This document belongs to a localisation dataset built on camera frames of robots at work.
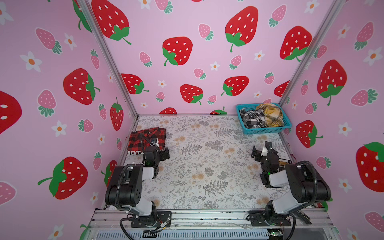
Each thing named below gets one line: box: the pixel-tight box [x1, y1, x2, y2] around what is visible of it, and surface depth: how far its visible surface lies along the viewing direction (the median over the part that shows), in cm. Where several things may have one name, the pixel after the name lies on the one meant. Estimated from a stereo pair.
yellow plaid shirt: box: [256, 103, 285, 127], surface depth 110 cm
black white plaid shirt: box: [240, 108, 266, 129], surface depth 109 cm
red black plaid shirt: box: [127, 127, 167, 156], surface depth 103 cm
